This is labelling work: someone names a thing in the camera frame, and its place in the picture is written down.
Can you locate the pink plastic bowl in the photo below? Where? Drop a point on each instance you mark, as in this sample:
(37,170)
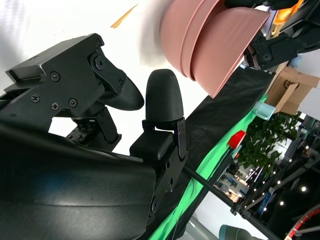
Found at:
(172,32)
(192,37)
(225,50)

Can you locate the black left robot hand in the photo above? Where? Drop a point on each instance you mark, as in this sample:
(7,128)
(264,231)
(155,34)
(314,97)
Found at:
(282,50)

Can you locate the green leafy plant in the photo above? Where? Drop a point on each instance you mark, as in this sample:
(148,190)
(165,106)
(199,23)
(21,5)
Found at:
(262,140)

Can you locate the green cloth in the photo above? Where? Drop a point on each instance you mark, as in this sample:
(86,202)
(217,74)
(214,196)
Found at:
(212,155)

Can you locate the orange sliver scrap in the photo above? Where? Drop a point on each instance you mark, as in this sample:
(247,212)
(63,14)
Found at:
(122,18)

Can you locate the black backdrop cloth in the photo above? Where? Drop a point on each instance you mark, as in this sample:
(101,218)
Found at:
(225,105)

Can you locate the red cylindrical object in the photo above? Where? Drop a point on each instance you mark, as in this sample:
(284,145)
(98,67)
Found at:
(237,140)

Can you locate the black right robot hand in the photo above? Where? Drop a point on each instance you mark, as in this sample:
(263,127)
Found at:
(75,200)

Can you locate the pale teal cylinder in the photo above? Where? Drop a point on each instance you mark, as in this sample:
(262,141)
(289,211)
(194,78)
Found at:
(263,110)

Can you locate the brown cardboard box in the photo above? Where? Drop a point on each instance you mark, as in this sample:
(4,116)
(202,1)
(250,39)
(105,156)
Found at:
(290,85)

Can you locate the black backdrop pole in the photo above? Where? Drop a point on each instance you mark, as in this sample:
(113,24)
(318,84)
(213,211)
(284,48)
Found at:
(212,189)

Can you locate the orange round object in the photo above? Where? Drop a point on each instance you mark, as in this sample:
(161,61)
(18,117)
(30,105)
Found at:
(285,13)

